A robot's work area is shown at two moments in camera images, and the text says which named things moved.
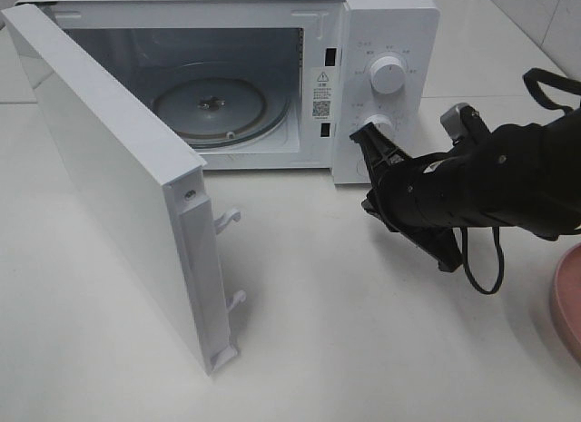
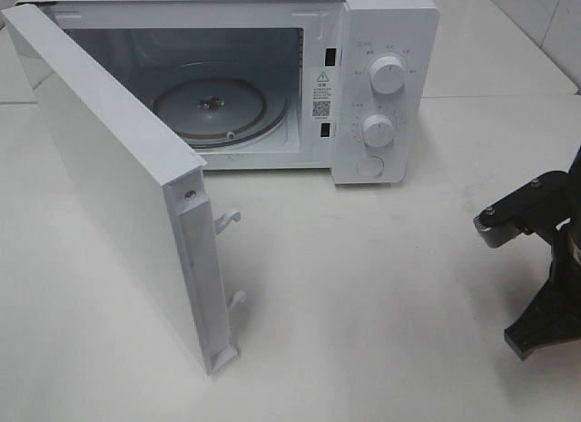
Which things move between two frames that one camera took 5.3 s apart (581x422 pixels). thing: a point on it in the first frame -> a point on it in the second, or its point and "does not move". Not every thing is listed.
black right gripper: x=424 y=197 -> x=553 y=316
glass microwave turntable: x=217 y=112 does not move
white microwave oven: x=270 y=81 does not move
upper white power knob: x=388 y=74 does not move
